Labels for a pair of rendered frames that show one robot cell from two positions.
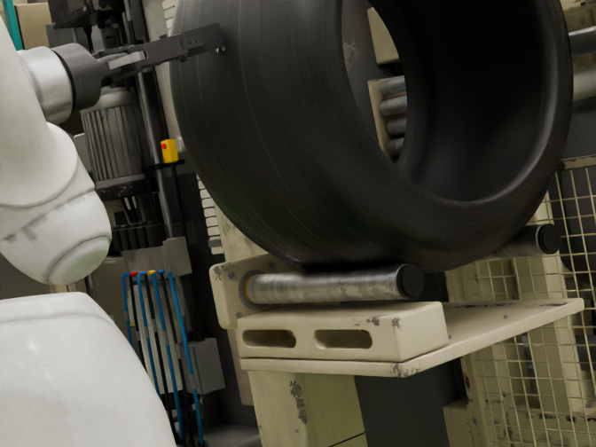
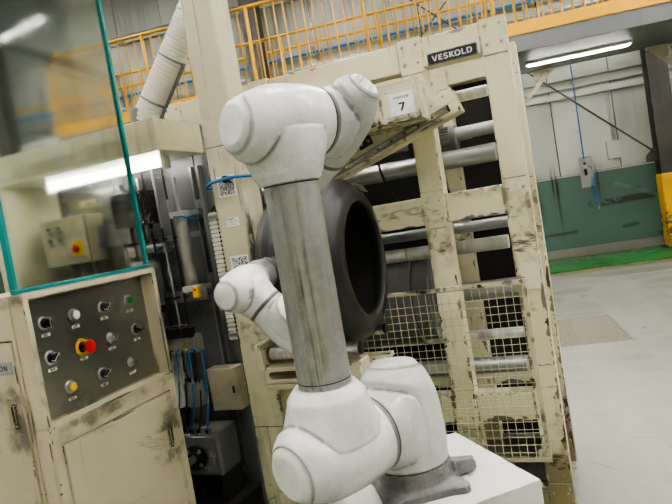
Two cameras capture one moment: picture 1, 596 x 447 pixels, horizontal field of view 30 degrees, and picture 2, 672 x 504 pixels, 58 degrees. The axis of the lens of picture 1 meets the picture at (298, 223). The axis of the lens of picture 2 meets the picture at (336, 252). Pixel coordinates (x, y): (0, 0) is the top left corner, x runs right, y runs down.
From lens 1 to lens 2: 0.97 m
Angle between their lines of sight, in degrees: 30
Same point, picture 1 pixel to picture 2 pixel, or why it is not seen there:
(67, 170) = not seen: hidden behind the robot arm
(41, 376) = (424, 382)
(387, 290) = (352, 351)
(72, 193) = not seen: hidden behind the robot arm
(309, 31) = (338, 252)
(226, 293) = (263, 356)
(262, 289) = (279, 354)
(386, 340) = (355, 370)
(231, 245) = (245, 335)
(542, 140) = (383, 290)
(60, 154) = not seen: hidden behind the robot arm
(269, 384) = (262, 396)
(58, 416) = (430, 394)
